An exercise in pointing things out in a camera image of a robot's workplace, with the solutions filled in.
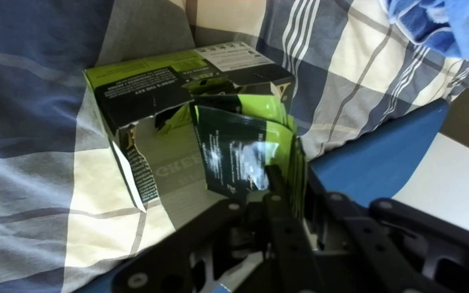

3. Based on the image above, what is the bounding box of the plaid bed cover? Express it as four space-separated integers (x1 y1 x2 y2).
0 0 469 293

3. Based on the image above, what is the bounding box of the open green tea box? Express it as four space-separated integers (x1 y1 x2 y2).
85 42 294 209

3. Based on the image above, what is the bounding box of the stack of green sachets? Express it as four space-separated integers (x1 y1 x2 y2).
191 94 307 216

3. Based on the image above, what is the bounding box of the blue mat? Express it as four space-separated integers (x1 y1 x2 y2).
310 99 450 206

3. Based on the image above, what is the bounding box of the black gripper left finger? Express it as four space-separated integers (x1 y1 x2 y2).
228 165 326 293

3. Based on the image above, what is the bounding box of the blue white striped towel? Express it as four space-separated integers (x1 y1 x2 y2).
378 0 469 58

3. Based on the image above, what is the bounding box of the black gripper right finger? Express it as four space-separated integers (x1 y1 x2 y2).
305 177 469 293

